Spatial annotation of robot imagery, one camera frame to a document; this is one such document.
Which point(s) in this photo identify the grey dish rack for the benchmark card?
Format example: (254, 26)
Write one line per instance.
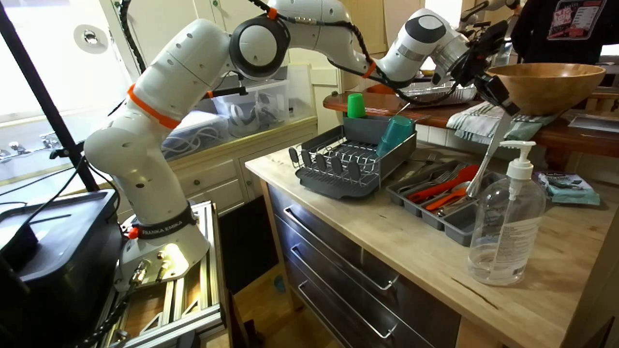
(336, 175)

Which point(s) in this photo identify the green striped white towel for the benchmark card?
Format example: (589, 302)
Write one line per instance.
(465, 122)

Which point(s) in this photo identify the light green plastic cup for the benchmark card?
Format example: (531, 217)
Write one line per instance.
(357, 107)

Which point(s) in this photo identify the black tripod pole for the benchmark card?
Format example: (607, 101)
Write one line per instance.
(46, 97)

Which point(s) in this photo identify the white round wall fixture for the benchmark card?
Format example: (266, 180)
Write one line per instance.
(90, 39)

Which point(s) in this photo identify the teal plastic cup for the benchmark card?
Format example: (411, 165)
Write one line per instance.
(396, 134)

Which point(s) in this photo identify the black box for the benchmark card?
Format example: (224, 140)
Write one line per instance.
(59, 271)

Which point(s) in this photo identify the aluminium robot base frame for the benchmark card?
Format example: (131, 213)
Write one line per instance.
(194, 310)

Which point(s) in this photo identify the red plastic utensil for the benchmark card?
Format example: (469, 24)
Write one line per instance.
(446, 184)

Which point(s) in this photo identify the grey cutlery tray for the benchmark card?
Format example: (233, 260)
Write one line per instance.
(456, 223)

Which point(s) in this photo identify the silver metal cutlery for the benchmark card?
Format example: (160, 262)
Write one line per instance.
(423, 173)

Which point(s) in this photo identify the steel drawer cabinet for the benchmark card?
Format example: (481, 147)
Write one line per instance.
(336, 271)

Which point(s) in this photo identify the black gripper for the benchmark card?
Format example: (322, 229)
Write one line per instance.
(481, 60)

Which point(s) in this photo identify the aluminium foil pan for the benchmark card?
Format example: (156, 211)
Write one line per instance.
(446, 95)

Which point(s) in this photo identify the teal flat pack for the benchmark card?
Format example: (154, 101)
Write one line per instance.
(572, 190)

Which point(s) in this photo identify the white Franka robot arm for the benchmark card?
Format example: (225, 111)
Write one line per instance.
(136, 161)

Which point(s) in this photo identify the clear plastic storage bin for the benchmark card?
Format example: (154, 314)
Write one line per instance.
(272, 103)

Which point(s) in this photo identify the person in black hoodie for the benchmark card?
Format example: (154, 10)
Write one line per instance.
(581, 26)

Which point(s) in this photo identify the orange plastic utensil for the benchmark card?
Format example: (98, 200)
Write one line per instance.
(448, 198)

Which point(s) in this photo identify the wooden bowl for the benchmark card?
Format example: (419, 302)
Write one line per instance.
(554, 88)

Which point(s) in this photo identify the white low drawer cabinet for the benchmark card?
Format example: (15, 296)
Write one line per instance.
(206, 176)

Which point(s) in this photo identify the clear pump soap bottle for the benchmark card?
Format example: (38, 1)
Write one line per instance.
(506, 225)

